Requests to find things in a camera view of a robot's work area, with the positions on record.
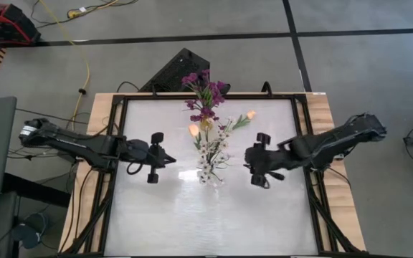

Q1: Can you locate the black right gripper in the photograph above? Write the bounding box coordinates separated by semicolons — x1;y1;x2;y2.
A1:
244;133;293;188

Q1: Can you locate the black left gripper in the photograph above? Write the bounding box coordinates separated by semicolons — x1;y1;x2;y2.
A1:
122;131;177;184

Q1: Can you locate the green leafy stem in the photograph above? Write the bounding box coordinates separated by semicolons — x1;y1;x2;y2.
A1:
188;123;211;173

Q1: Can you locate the clear glass vase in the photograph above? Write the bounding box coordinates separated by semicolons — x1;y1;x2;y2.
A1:
198;167;219;188

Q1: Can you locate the peach artificial tulip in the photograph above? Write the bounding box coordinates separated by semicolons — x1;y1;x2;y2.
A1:
201;109;257;151

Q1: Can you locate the white table sheet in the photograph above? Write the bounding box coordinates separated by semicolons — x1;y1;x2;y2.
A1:
104;99;318;256

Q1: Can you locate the wooden table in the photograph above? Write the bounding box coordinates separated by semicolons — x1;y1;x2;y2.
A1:
58;92;367;257

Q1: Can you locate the black perforated computer tower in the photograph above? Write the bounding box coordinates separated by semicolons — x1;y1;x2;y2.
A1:
138;47;211;93

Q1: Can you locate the black floor beam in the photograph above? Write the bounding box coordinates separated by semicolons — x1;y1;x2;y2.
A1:
1;172;72;209

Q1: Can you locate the dark teal round stool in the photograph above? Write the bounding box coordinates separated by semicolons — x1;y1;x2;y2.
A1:
11;211;49;250

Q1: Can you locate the red black toolbox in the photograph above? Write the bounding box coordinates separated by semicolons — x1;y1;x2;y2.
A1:
0;2;42;46

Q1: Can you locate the black metal table frame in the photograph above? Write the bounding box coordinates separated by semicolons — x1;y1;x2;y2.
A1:
62;93;361;257

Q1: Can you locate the yellow power cable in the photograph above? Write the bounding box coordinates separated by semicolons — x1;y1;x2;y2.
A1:
38;0;91;135

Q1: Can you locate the yellow extension cord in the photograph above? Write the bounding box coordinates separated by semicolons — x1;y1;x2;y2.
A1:
67;0;121;19

